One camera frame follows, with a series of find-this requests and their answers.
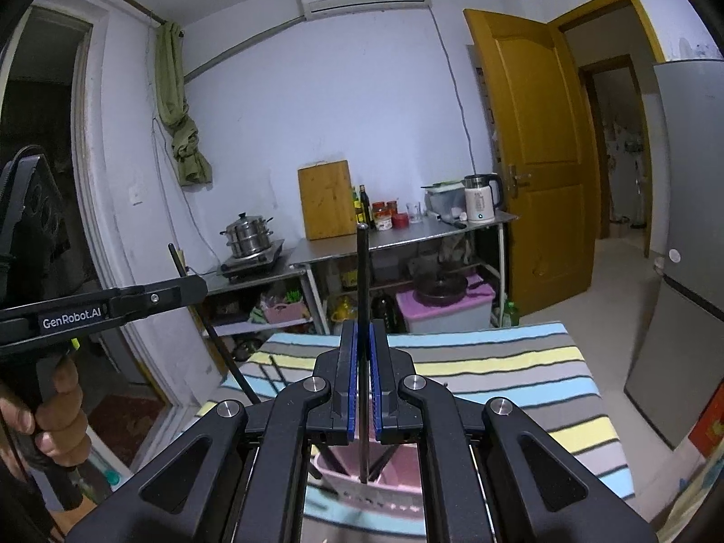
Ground induction stove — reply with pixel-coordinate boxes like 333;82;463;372
219;238;285;280

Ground wall cable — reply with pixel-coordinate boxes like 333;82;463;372
430;7;481;179

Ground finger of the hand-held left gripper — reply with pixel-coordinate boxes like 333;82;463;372
107;274;209;324

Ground yellow wooden door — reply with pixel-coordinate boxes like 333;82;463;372
462;8;600;318

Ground small pink basket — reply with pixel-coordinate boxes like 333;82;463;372
263;300;312;326

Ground white electric kettle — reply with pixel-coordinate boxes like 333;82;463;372
464;173;505;223

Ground green knotted curtain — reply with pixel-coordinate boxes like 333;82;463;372
154;19;214;187

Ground white wall pipe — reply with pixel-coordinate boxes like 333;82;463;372
184;14;306;81

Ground grey refrigerator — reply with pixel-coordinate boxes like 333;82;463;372
624;58;724;450

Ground red lidded jars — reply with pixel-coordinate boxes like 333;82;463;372
372;200;400;232

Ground pink plastic utensil basket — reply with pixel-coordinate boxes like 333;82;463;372
305;444;425;524

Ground person's left hand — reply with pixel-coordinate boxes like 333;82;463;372
0;357;92;466

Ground yellow oil bottle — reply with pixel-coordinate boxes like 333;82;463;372
329;294;358;336

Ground wooden cutting board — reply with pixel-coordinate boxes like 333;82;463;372
297;159;358;242

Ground steel kitchen table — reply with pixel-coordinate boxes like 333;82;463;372
290;210;520;336

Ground clear plastic container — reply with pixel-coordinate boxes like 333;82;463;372
421;180;469;224

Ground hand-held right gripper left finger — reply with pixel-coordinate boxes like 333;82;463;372
67;319;363;543

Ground black chopstick silver band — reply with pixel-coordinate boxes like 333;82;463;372
356;224;371;484
369;444;402;481

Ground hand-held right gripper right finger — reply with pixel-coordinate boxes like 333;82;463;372
369;319;660;543

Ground red box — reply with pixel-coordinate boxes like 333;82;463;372
687;401;724;459

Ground steel steamer pot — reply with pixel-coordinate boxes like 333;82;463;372
220;212;277;258

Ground storage box purple lid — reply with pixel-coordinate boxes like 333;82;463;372
395;283;497;334

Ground dark oil bottle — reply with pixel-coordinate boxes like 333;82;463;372
370;291;400;333

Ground black frying pan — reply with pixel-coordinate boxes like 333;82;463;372
413;271;486;305

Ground striped tablecloth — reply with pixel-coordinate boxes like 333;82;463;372
198;321;637;543

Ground low steel table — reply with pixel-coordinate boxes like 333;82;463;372
189;249;318;346

